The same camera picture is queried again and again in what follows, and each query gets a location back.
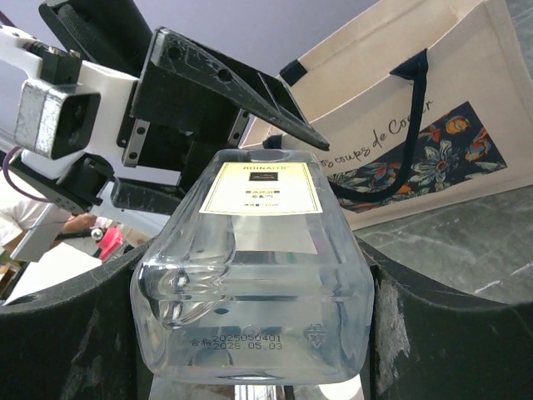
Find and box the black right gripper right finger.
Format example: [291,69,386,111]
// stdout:
[358,240,532,399]

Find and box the clear square bottle black cap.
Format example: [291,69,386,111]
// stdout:
[130,149,374,385]

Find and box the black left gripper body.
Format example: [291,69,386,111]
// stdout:
[109,41,254,213]

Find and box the beige canvas tote bag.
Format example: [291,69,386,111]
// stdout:
[241,0,533,231]

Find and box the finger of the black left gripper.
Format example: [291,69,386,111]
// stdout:
[149,27,330,151]

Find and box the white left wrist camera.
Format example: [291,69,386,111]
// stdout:
[0,24,141,180]

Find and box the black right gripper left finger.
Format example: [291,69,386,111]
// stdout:
[1,245,153,399]

